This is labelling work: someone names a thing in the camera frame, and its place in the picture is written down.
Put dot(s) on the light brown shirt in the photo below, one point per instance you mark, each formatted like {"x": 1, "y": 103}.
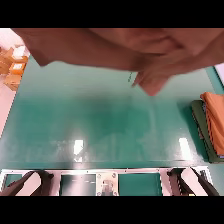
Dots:
{"x": 100, "y": 46}

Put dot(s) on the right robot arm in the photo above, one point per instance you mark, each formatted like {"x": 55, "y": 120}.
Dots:
{"x": 195, "y": 183}

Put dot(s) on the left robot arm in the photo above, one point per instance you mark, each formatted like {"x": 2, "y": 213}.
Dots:
{"x": 25, "y": 185}

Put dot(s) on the dark green garment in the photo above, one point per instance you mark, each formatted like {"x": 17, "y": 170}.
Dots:
{"x": 201, "y": 121}

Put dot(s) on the orange garment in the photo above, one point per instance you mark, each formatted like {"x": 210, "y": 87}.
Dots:
{"x": 215, "y": 116}

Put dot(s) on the silver frame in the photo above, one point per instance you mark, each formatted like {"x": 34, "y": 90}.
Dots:
{"x": 106, "y": 183}

